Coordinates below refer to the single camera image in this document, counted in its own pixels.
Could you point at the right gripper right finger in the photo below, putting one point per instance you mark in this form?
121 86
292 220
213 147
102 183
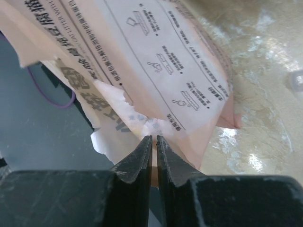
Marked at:
190 198

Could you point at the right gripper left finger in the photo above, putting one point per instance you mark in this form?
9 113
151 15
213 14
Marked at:
118 197

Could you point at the pink cat litter bag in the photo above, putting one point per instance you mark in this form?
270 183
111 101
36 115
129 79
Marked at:
137 67

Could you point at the clear plastic scoop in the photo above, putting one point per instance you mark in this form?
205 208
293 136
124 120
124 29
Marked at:
296 80

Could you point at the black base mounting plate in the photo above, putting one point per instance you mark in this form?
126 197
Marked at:
39 128

